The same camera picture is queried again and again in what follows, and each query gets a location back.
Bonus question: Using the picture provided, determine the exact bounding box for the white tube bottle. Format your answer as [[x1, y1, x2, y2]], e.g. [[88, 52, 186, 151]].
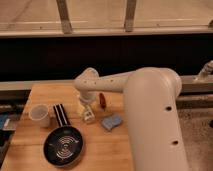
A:
[[80, 104, 95, 124]]

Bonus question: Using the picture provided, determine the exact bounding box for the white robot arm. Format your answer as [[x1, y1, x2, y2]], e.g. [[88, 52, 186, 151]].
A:
[[74, 67, 189, 171]]

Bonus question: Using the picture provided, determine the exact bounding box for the blue sponge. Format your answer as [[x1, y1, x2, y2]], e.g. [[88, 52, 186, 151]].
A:
[[101, 113, 122, 131]]

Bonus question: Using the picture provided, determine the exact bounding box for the black frying pan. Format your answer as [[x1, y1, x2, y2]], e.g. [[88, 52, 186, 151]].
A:
[[43, 104, 84, 167]]

